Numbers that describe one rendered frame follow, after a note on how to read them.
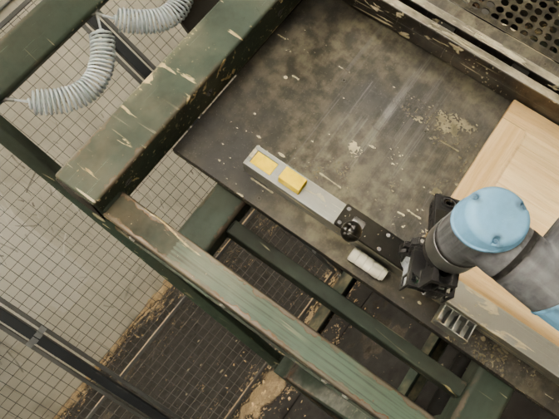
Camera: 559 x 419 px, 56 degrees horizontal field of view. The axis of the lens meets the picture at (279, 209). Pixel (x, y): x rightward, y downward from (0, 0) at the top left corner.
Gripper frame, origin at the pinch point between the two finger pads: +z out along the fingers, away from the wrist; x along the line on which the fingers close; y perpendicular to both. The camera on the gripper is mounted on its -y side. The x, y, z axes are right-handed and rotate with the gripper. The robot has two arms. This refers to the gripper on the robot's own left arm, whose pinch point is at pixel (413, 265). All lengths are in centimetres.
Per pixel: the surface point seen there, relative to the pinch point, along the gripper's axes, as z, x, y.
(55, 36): 23, -93, -40
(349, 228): -3.7, -12.7, -2.4
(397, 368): 189, 46, -1
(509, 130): 10.2, 17.1, -38.4
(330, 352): 7.1, -9.7, 17.6
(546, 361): 8.1, 28.8, 8.4
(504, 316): 8.1, 20.3, 2.3
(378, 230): 7.1, -6.2, -7.1
